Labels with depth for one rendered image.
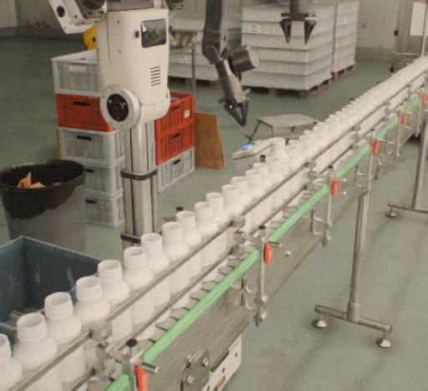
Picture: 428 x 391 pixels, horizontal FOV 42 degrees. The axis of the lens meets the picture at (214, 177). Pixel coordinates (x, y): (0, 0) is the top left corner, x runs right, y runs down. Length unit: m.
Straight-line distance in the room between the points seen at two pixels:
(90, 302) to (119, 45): 1.13
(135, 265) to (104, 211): 2.88
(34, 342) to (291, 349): 1.98
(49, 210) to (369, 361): 1.66
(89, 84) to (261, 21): 4.63
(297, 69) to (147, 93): 6.00
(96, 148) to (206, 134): 1.38
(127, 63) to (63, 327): 1.15
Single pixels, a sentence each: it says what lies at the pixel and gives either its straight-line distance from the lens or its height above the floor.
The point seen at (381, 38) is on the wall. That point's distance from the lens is 11.55.
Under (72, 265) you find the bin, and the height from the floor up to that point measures 0.91.
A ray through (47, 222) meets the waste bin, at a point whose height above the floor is 0.44.
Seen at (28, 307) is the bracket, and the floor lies 1.11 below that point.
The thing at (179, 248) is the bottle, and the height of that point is 1.13.
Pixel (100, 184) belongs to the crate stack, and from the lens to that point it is 3.78.
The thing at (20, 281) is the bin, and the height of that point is 0.82.
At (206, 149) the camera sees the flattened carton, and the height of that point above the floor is 0.17.
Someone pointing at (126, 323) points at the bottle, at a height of 1.06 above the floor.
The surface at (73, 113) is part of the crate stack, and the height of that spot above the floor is 0.76.
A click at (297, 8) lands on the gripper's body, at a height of 1.50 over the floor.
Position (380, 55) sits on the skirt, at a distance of 11.55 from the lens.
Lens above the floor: 1.61
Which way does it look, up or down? 20 degrees down
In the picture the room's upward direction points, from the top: straight up
